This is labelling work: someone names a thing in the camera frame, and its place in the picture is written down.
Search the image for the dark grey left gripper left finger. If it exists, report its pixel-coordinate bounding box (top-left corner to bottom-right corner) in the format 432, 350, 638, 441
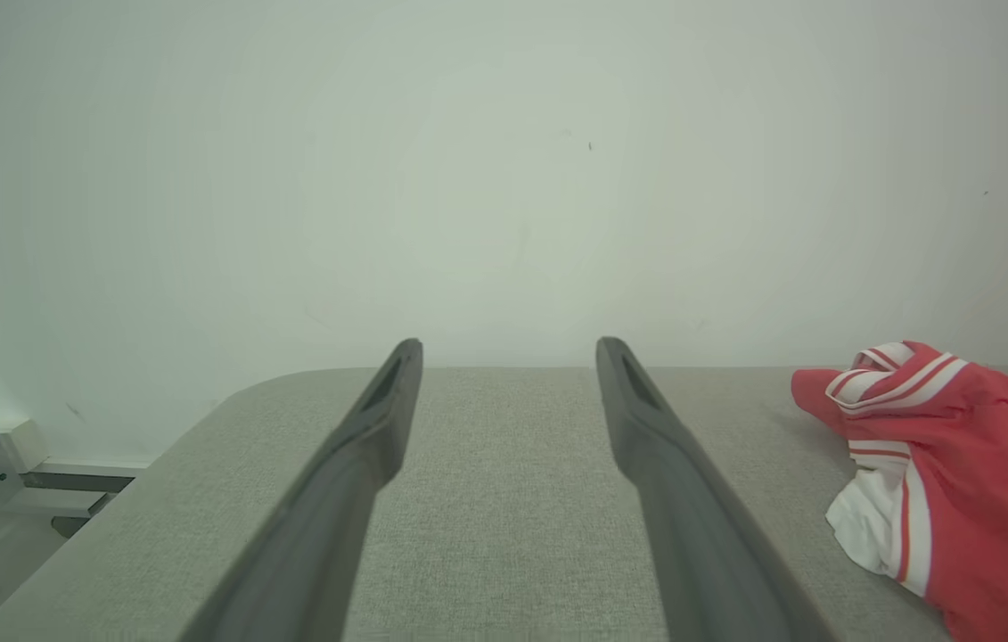
181, 337, 424, 642

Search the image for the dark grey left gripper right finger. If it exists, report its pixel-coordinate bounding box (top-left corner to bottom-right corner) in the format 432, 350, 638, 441
595, 336, 839, 642

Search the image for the red jersey with white sleeves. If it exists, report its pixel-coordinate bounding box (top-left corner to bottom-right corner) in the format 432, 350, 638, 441
791, 340, 1008, 642

